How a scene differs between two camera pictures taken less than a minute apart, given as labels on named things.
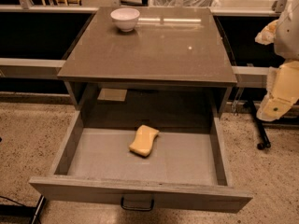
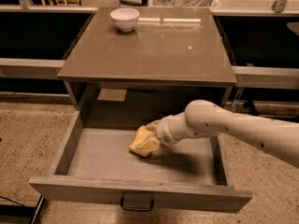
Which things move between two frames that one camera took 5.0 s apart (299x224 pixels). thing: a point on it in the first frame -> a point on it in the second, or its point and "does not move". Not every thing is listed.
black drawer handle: x=137 y=208 does not move
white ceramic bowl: x=125 y=18 does not move
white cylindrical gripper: x=288 y=36 -> x=163 y=132
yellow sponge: x=144 y=140 does not move
